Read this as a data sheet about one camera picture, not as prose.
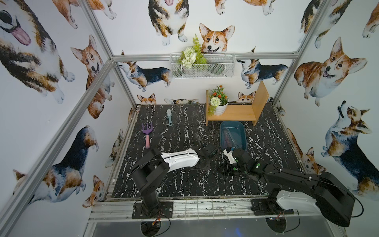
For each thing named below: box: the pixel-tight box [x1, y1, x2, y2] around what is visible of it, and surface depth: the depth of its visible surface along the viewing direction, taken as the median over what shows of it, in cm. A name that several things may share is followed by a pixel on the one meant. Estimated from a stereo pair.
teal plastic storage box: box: [220, 120, 248, 152], surface depth 105 cm
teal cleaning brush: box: [166, 108, 173, 126], surface depth 119 cm
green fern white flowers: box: [178, 34, 207, 69], surface depth 82 cm
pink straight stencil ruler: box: [222, 128, 233, 150], surface depth 103 cm
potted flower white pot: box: [213, 99, 229, 117], surface depth 100 cm
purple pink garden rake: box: [141, 122, 154, 150], surface depth 105 cm
